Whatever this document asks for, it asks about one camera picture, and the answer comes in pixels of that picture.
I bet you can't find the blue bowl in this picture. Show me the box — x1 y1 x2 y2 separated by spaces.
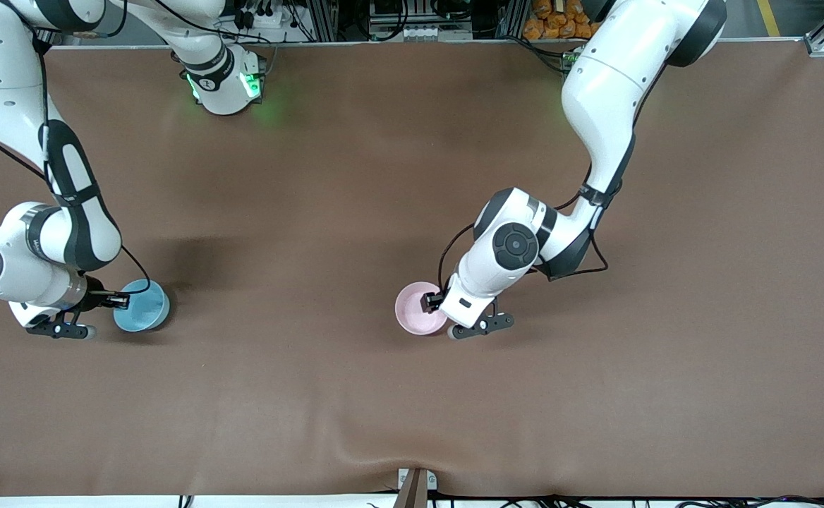
113 279 171 333

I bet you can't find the gripper black camera mount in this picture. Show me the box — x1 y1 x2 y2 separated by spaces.
25 319 97 341
447 300 516 341

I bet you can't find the right gripper black camera mount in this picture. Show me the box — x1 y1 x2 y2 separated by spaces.
25 319 97 341

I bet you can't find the brown table mat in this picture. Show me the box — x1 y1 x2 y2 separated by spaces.
0 39 824 499

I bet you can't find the metal camera bracket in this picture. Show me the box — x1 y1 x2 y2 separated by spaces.
396 467 438 508

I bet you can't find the aluminium frame post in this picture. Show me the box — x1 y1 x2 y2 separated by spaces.
306 0 339 42
497 0 530 40

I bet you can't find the pile of orange objects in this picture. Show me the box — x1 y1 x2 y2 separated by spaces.
523 0 600 40

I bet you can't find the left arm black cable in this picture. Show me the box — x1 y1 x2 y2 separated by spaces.
438 180 609 297

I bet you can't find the left gripper black camera mount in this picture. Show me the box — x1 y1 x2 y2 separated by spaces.
447 300 516 341

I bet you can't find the pink bowl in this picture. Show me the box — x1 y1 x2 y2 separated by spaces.
394 282 449 337

